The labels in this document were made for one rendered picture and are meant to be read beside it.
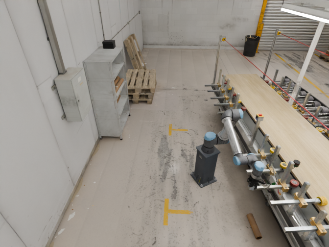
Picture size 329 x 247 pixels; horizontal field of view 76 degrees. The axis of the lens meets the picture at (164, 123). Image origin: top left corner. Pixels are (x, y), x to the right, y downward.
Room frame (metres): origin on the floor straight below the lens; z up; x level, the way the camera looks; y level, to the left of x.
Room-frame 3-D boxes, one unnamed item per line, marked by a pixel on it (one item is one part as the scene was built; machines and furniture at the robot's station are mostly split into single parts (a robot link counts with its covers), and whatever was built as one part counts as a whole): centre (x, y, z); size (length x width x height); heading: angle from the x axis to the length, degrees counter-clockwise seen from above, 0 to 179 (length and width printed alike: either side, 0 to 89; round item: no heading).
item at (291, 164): (1.48, -1.25, 0.93); 0.04 x 0.04 x 0.48; 4
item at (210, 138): (2.28, -0.64, 0.79); 0.17 x 0.15 x 0.18; 97
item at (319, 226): (0.96, -1.28, 0.95); 0.14 x 0.06 x 0.05; 4
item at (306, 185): (1.23, -1.27, 0.93); 0.04 x 0.04 x 0.48; 4
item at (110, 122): (3.67, 1.03, 0.78); 0.90 x 0.45 x 1.55; 177
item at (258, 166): (1.42, -0.90, 1.14); 0.10 x 0.09 x 0.12; 7
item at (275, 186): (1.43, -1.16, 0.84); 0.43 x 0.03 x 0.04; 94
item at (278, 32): (4.35, -2.18, 1.25); 0.15 x 0.08 x 1.10; 4
